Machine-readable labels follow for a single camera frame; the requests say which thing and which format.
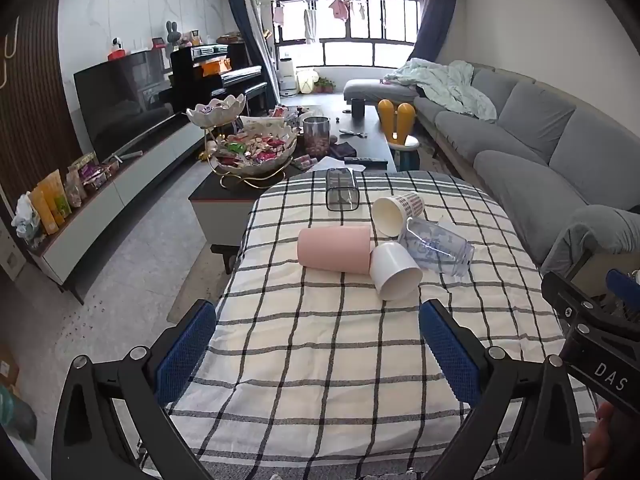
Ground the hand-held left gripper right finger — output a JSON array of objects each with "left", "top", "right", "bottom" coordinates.
[{"left": 419, "top": 299, "right": 586, "bottom": 480}]

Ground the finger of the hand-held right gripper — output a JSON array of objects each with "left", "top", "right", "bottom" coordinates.
[
  {"left": 541, "top": 271, "right": 638, "bottom": 348},
  {"left": 606, "top": 268, "right": 640, "bottom": 313}
]

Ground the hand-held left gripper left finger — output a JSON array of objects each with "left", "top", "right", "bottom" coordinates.
[{"left": 51, "top": 299, "right": 218, "bottom": 480}]

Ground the plain white cup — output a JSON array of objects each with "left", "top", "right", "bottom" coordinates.
[{"left": 369, "top": 241, "right": 424, "bottom": 301}]

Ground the clear cup with blue print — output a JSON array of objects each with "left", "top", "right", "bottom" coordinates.
[{"left": 398, "top": 216, "right": 475, "bottom": 278}]

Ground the patterned paper cup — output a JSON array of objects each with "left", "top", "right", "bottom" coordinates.
[{"left": 371, "top": 191, "right": 426, "bottom": 237}]

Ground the pink plastic cup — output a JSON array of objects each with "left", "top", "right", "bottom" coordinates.
[{"left": 297, "top": 225, "right": 373, "bottom": 275}]

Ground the smoky clear square cup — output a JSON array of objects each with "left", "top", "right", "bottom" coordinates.
[{"left": 325, "top": 168, "right": 362, "bottom": 212}]

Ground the person's right hand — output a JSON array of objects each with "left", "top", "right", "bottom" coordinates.
[{"left": 582, "top": 401, "right": 640, "bottom": 480}]

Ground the black white checked tablecloth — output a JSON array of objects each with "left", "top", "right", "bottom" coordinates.
[{"left": 167, "top": 170, "right": 601, "bottom": 480}]

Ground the dark coffee table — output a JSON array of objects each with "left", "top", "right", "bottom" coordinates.
[{"left": 188, "top": 105, "right": 398, "bottom": 273}]

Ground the white television cabinet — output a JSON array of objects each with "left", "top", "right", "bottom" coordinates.
[{"left": 25, "top": 110, "right": 221, "bottom": 306}]

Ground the green plastic bag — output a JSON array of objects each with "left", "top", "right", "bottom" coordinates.
[{"left": 0, "top": 385, "right": 38, "bottom": 441}]

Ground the cardboard box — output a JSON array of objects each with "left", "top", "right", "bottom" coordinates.
[{"left": 0, "top": 345, "right": 21, "bottom": 396}]

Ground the grey sectional sofa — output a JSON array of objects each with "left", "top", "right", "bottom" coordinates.
[{"left": 344, "top": 62, "right": 640, "bottom": 281}]

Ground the row of snack packets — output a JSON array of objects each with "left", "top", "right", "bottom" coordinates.
[{"left": 30, "top": 152, "right": 121, "bottom": 236}]

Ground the white teal cloth bundle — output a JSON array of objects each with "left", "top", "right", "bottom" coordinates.
[{"left": 11, "top": 192, "right": 41, "bottom": 249}]

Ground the tiered shell-shaped candy bowl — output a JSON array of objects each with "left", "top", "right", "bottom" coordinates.
[{"left": 186, "top": 94, "right": 299, "bottom": 190}]

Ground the white paper sheet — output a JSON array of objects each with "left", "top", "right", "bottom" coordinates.
[{"left": 312, "top": 156, "right": 352, "bottom": 173}]

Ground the yellow rabbit-ear stool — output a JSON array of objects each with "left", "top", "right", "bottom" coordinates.
[{"left": 377, "top": 99, "right": 422, "bottom": 172}]

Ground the light green blanket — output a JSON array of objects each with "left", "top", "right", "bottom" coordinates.
[{"left": 384, "top": 58, "right": 498, "bottom": 122}]

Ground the glass jar of nuts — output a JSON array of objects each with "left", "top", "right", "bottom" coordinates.
[{"left": 302, "top": 116, "right": 332, "bottom": 157}]

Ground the black flat television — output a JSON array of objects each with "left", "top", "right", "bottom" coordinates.
[{"left": 73, "top": 50, "right": 176, "bottom": 163}]

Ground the black upright piano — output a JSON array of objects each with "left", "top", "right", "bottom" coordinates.
[{"left": 170, "top": 43, "right": 269, "bottom": 111}]

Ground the white air purifier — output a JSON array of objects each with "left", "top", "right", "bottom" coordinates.
[{"left": 277, "top": 58, "right": 296, "bottom": 97}]

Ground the black framed window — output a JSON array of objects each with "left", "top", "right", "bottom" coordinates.
[{"left": 270, "top": 0, "right": 421, "bottom": 67}]

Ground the blue grey curtain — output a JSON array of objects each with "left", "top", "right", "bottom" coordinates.
[
  {"left": 222, "top": 0, "right": 278, "bottom": 106},
  {"left": 406, "top": 0, "right": 458, "bottom": 63}
]

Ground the gold wall hook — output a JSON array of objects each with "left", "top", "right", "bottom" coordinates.
[{"left": 1, "top": 16, "right": 21, "bottom": 87}]

